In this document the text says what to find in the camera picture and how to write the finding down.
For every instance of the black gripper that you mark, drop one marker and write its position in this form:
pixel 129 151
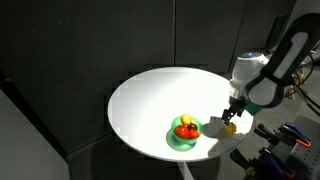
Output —
pixel 236 105

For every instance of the yellow toy lemon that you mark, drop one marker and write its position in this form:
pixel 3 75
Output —
pixel 230 129

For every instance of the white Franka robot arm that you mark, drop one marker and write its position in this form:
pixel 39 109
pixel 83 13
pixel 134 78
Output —
pixel 253 70

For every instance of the dark toy plum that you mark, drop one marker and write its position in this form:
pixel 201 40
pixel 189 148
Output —
pixel 192 126

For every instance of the small red toy fruit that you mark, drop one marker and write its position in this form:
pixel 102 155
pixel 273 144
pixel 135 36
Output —
pixel 194 134

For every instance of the yellow-orange toy fruit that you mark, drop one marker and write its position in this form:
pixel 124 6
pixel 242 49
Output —
pixel 186 119

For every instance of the red toy tomato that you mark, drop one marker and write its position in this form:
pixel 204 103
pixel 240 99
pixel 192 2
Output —
pixel 181 132

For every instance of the green plastic bowl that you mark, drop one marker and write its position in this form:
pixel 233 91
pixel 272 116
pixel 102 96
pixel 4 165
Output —
pixel 176 140

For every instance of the dark blue clamp with orange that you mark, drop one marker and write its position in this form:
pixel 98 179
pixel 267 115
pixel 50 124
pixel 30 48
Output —
pixel 263 163

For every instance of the wooden chair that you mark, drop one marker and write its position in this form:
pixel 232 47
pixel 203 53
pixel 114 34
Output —
pixel 292 91

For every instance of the perforated metal breadboard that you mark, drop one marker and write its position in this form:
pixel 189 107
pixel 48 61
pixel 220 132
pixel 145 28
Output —
pixel 305 161

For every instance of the teal printed camera mount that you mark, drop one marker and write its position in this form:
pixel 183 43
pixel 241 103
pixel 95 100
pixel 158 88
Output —
pixel 254 109

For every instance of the white table pedestal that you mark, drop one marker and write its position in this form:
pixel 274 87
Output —
pixel 185 170

